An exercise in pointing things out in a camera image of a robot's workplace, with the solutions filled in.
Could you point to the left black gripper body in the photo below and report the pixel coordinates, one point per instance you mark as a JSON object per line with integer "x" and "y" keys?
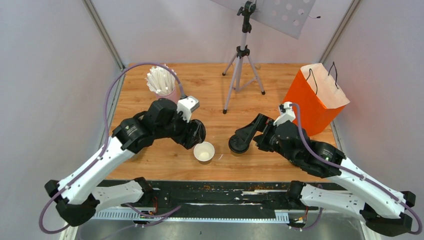
{"x": 178, "y": 130}

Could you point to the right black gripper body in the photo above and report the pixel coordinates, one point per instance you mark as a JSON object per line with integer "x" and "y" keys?
{"x": 267, "y": 141}

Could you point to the black plastic cup lid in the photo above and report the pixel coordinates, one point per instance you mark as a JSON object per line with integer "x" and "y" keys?
{"x": 236, "y": 142}

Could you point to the orange paper bag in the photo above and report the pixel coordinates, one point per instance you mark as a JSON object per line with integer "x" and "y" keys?
{"x": 316, "y": 90}

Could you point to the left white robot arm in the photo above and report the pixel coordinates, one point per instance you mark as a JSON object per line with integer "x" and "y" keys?
{"x": 79, "y": 196}

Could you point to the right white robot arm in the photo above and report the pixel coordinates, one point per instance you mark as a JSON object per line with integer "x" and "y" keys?
{"x": 383, "y": 210}

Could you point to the pink translucent straw holder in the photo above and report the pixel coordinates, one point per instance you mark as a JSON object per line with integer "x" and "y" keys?
{"x": 173, "y": 95}

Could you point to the bundle of white straws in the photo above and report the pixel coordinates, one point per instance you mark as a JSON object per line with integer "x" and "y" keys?
{"x": 160, "y": 81}

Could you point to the grey perforated panel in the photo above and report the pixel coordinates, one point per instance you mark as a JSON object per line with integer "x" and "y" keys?
{"x": 285, "y": 16}

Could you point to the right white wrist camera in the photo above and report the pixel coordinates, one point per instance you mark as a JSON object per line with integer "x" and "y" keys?
{"x": 286, "y": 114}

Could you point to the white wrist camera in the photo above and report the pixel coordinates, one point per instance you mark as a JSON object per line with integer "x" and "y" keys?
{"x": 286, "y": 114}
{"x": 187, "y": 106}

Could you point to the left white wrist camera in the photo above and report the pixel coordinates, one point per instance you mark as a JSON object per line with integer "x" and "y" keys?
{"x": 187, "y": 106}

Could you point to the silver camera tripod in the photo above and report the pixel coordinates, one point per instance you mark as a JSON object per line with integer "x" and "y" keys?
{"x": 242, "y": 51}

